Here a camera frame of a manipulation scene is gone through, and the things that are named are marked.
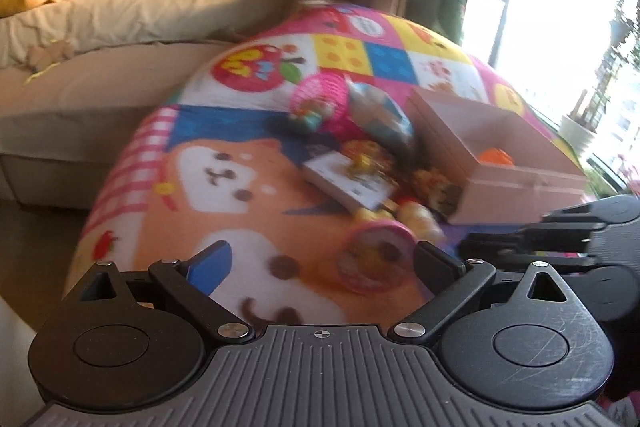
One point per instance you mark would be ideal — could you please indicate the small beige star plush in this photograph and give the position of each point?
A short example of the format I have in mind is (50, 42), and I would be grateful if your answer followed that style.
(50, 54)

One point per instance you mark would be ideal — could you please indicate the pink cardboard box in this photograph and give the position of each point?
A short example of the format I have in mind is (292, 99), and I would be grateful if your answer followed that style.
(500, 187)

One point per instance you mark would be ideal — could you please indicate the beige sofa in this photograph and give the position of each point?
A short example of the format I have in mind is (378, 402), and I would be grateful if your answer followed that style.
(100, 107)

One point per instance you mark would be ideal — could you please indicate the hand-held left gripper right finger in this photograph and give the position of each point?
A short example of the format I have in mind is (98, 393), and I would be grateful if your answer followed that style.
(435, 267)

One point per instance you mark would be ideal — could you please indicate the yellow toy figures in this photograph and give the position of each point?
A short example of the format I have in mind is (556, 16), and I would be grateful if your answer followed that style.
(367, 157)

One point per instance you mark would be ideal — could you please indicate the green and white hanging garment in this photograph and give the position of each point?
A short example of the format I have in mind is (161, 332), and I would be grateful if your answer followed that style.
(452, 7)

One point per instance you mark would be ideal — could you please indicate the pink woven basket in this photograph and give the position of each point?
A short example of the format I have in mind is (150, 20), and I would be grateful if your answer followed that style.
(322, 99)

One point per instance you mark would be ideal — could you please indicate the orange ball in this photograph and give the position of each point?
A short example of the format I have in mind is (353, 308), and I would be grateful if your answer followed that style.
(496, 157)

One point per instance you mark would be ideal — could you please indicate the blue and white toy bag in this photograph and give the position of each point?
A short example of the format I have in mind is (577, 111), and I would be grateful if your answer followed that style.
(380, 114)

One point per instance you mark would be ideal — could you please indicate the colourful printed blanket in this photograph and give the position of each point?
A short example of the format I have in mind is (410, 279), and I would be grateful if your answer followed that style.
(210, 207)

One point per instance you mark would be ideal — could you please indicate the orange cushion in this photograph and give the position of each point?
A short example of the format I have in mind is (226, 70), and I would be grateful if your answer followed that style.
(22, 2)

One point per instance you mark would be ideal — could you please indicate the white plant pot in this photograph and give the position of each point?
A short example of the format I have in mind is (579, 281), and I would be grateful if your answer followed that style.
(577, 134)

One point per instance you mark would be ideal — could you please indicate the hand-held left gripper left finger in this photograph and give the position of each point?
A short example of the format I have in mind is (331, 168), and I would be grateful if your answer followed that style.
(212, 264)

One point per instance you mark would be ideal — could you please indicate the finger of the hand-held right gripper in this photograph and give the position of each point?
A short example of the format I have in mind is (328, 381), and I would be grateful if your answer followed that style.
(500, 249)
(565, 227)

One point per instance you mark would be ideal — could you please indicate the orange brown toy figure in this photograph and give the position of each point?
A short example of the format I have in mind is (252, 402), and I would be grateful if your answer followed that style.
(437, 189)

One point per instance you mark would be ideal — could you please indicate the round pink toy drum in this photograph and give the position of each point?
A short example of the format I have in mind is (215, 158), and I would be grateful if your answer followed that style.
(375, 257)

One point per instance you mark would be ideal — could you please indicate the yellow pink toy figure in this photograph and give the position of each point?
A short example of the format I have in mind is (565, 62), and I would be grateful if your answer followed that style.
(420, 219)

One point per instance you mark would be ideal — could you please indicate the white flat box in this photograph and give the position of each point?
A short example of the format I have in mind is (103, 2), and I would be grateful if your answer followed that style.
(340, 179)

